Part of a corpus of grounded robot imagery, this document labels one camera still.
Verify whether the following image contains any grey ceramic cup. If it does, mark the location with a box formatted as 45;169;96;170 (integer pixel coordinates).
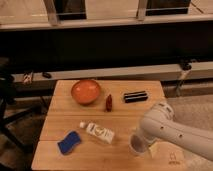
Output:
129;135;148;156

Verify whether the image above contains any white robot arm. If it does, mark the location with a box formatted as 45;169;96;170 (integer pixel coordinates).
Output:
136;102;213;161

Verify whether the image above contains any small dark red bottle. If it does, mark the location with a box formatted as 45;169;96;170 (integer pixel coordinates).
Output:
106;94;112;112

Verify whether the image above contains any orange bowl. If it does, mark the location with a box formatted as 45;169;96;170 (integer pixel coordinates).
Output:
71;79;101;105

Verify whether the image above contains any black rectangular block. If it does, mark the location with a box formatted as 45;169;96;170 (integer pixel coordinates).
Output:
123;91;148;103

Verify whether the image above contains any white bottle with label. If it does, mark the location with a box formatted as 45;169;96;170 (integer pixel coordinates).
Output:
79;122;115;144

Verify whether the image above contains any small black object on ledge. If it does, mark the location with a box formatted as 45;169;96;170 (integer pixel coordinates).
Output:
42;72;52;79

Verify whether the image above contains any blue sponge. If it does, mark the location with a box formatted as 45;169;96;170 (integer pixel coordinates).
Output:
57;131;81;155

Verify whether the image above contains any small red white object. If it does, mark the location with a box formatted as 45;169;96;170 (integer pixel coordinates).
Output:
22;72;34;84

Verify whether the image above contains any black clamp on ledge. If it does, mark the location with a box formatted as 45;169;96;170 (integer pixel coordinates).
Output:
180;60;192;80

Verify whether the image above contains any black office chair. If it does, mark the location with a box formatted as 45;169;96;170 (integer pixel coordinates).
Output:
0;57;41;153

